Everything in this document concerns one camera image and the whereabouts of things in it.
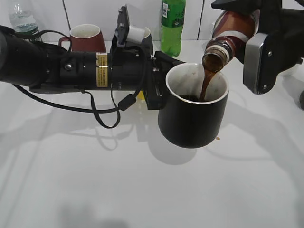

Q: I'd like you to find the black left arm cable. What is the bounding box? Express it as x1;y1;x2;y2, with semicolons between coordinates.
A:
11;29;148;129

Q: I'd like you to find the yellow paper cup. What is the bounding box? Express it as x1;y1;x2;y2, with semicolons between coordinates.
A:
137;91;145;100

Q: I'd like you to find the grey ceramic mug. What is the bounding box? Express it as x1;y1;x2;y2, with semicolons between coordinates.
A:
141;27;153;56

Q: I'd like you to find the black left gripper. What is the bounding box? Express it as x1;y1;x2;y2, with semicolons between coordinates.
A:
109;38;183;111

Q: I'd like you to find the dark object at right edge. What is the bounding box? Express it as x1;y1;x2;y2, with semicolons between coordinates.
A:
299;90;304;110

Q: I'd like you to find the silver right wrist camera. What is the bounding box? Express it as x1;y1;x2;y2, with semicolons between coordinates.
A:
243;33;278;95

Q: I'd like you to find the white ceramic mug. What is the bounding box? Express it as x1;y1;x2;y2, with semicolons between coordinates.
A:
278;64;300;77

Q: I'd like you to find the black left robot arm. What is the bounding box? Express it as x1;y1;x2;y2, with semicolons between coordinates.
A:
0;26;181;113

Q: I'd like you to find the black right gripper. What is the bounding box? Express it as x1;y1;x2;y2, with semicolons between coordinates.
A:
210;0;304;79

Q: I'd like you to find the black ceramic mug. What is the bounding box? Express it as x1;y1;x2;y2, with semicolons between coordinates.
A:
158;63;229;148

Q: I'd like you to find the green soda bottle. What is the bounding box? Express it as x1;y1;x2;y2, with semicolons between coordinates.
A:
161;0;186;57

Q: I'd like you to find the dark red ceramic mug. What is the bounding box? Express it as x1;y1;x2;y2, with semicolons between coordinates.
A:
58;24;106;53

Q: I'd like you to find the clear water bottle green label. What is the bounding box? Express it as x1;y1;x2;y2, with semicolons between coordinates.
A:
7;0;39;35

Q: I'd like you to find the brown coffee drink bottle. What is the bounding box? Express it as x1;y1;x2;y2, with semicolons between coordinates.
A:
202;10;260;72

